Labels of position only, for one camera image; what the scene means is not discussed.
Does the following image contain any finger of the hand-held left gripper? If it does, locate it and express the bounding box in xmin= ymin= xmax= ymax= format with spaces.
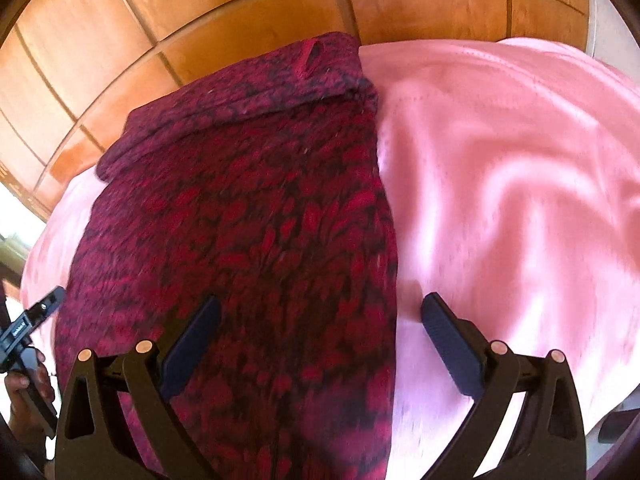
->
xmin=22 ymin=286 xmax=67 ymax=323

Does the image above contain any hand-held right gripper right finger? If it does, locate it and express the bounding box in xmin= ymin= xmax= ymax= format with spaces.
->
xmin=420 ymin=292 xmax=587 ymax=480

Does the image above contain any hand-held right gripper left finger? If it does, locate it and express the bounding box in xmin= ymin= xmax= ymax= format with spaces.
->
xmin=54 ymin=294 xmax=222 ymax=480

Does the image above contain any dark red knit sweater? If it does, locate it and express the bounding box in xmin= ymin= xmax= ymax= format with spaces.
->
xmin=53 ymin=31 xmax=402 ymax=480

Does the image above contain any person's left hand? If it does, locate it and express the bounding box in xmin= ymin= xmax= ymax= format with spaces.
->
xmin=4 ymin=349 xmax=57 ymax=453

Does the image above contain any pink bed cover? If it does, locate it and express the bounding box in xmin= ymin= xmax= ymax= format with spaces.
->
xmin=19 ymin=35 xmax=640 ymax=480

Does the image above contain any wooden panelled wardrobe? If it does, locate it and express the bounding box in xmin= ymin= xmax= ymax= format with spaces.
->
xmin=0 ymin=0 xmax=592 ymax=222

